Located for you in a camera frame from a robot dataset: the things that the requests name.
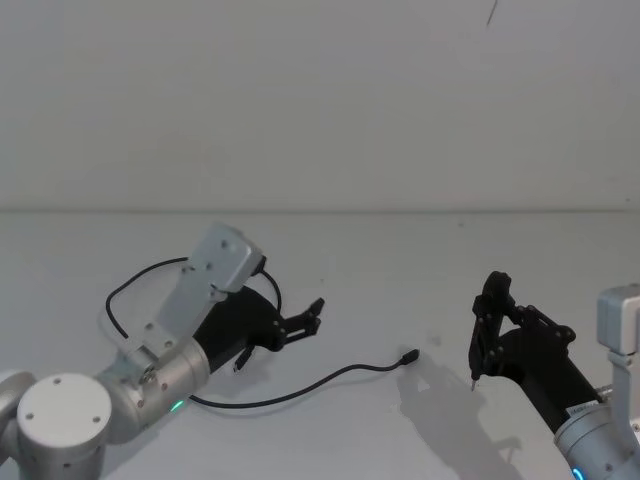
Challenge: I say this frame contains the white table cloth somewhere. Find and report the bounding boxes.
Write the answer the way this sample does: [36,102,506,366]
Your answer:
[0,209,640,480]

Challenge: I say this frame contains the plain white backdrop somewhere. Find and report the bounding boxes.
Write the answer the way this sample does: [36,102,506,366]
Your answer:
[0,0,640,213]

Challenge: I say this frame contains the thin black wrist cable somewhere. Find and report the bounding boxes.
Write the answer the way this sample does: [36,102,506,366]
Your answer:
[104,256,284,374]

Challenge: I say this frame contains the loose black cable with plug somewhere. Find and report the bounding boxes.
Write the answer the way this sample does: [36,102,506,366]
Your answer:
[188,348,421,409]

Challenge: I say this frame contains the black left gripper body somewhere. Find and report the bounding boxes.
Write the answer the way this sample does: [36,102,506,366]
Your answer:
[192,287,286,375]

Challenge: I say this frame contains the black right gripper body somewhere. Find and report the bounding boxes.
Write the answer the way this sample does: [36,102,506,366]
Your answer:
[485,323,602,437]

